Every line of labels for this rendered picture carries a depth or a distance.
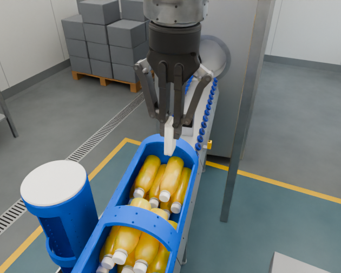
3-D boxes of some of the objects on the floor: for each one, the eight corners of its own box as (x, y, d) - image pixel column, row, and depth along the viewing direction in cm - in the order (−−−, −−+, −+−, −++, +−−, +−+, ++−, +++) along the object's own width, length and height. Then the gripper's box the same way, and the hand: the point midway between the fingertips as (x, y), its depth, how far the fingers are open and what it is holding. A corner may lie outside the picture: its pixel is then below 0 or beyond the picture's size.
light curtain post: (227, 216, 230) (271, -9, 129) (227, 222, 226) (273, -7, 125) (220, 215, 232) (258, -9, 131) (219, 221, 227) (258, -7, 126)
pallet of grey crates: (159, 73, 470) (157, -3, 400) (136, 92, 412) (129, 7, 341) (102, 62, 510) (90, -9, 439) (73, 79, 451) (54, -1, 380)
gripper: (121, 20, 37) (130, 155, 51) (217, 31, 34) (198, 171, 48) (142, 10, 43) (145, 134, 57) (225, 18, 40) (207, 147, 54)
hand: (170, 136), depth 50 cm, fingers closed
